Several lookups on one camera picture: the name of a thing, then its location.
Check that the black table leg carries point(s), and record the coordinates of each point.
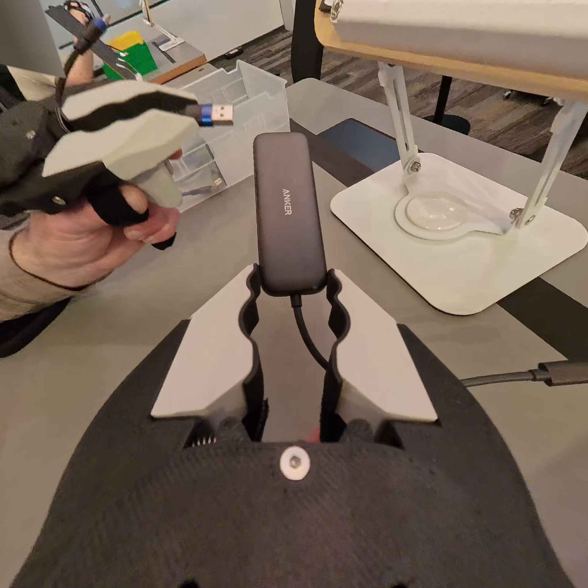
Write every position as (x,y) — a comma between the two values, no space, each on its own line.
(305,36)

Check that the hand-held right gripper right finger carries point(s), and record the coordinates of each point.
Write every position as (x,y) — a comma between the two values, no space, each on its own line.
(381,367)

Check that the clear plastic organizer box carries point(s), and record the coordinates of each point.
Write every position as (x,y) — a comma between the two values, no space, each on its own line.
(257,96)

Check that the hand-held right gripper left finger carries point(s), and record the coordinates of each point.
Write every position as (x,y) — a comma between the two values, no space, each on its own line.
(206,363)

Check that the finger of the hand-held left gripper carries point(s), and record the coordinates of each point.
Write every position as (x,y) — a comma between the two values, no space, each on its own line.
(115,147)
(128,94)

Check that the green yellow box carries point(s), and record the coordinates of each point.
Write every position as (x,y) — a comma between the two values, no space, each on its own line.
(138,62)

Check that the white sheet panel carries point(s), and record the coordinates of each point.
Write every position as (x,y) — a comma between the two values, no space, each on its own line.
(459,27)

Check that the person's left hand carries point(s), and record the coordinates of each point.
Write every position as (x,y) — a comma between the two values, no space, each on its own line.
(69,243)

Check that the person's left forearm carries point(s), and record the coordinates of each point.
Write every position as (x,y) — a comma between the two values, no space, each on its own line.
(27,289)

